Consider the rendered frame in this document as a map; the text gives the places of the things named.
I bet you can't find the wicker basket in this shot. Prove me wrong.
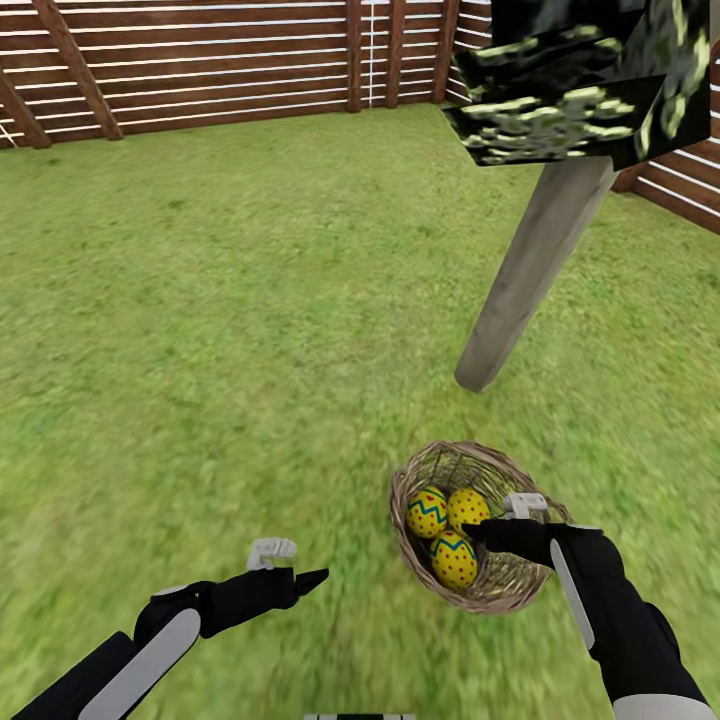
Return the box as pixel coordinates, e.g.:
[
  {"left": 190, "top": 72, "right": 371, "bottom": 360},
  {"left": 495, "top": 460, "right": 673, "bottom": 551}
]
[{"left": 389, "top": 439, "right": 569, "bottom": 617}]

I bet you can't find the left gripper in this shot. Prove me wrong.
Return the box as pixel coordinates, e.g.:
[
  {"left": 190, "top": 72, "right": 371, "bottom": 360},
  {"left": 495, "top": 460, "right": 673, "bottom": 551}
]
[{"left": 231, "top": 567, "right": 329, "bottom": 625}]

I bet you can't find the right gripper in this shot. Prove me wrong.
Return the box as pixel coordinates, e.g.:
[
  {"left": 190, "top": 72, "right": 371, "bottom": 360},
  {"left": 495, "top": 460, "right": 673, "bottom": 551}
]
[{"left": 462, "top": 517, "right": 539, "bottom": 562}]

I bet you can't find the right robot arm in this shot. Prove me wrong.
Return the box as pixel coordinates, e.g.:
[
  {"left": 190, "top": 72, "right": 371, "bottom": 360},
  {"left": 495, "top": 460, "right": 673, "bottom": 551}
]
[{"left": 462, "top": 491, "right": 717, "bottom": 720}]

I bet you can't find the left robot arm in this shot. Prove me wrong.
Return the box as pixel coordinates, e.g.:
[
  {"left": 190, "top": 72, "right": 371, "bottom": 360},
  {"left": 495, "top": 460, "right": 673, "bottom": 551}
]
[{"left": 9, "top": 538, "right": 329, "bottom": 720}]

